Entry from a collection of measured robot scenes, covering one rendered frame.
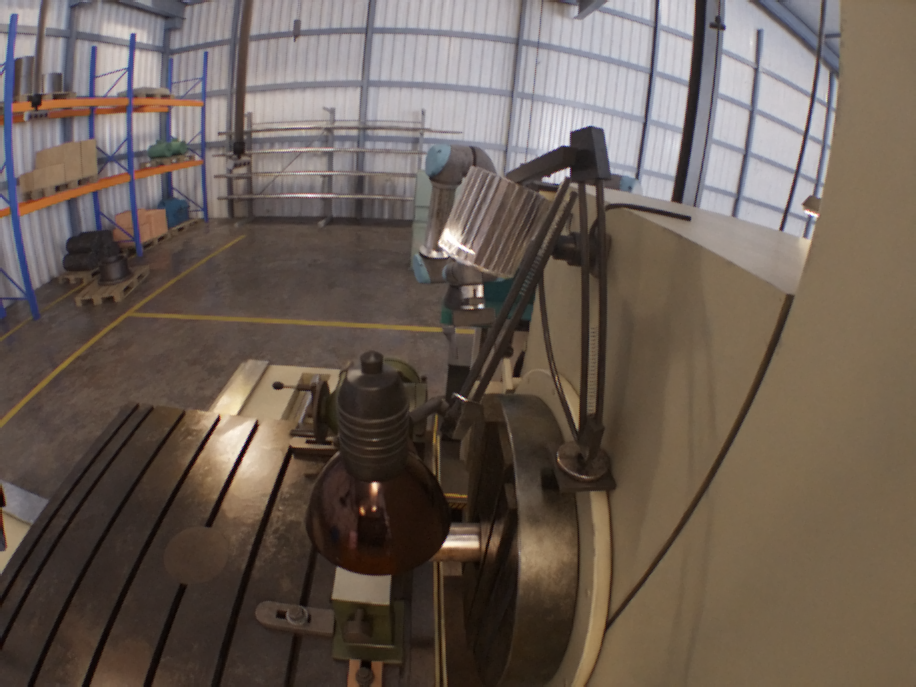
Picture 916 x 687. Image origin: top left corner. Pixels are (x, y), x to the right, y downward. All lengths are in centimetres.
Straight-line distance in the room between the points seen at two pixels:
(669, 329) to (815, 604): 28
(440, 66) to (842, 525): 1005
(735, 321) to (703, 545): 18
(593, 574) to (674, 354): 27
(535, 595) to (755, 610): 30
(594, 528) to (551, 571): 8
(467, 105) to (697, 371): 973
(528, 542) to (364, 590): 38
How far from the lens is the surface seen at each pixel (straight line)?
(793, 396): 30
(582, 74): 1066
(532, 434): 61
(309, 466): 135
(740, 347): 34
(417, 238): 623
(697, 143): 587
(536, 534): 54
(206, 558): 120
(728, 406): 35
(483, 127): 1003
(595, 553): 52
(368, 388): 31
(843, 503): 28
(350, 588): 82
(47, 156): 787
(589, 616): 55
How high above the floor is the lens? 193
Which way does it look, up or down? 27 degrees down
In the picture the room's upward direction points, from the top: 6 degrees clockwise
